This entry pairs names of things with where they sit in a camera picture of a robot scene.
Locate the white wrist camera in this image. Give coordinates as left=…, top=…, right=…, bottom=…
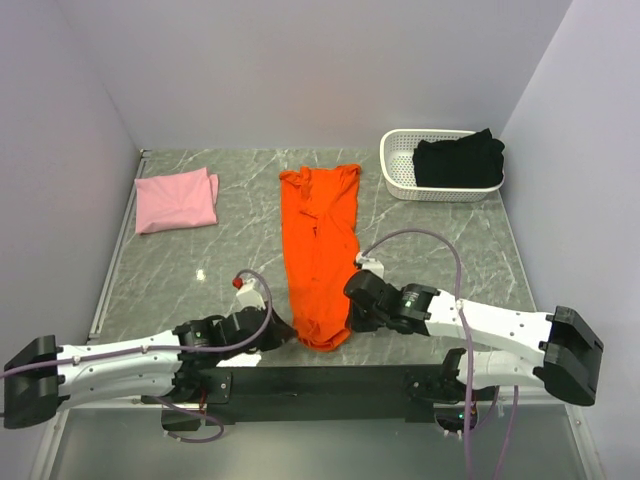
left=232, top=277, right=266, bottom=310
left=354, top=251, right=385, bottom=279

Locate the aluminium frame rail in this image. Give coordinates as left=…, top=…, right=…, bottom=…
left=29, top=149, right=151, bottom=480

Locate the orange t shirt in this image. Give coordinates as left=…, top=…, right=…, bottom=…
left=279, top=164, right=361, bottom=352

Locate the folded pink t shirt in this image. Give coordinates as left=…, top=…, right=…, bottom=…
left=135, top=167, right=219, bottom=235

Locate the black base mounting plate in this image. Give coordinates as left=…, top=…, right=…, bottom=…
left=160, top=365, right=466, bottom=424

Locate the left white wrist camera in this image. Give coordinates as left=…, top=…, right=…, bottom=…
left=232, top=277, right=266, bottom=310

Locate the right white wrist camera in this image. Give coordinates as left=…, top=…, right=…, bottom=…
left=354, top=251, right=385, bottom=279

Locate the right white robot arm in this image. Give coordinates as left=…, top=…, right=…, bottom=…
left=344, top=270, right=604, bottom=407

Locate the black t shirt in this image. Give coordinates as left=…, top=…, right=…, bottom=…
left=412, top=129, right=505, bottom=189

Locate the white perforated plastic basket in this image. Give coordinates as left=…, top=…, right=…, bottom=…
left=380, top=128, right=505, bottom=203

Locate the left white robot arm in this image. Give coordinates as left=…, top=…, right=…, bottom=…
left=1, top=307, right=295, bottom=430

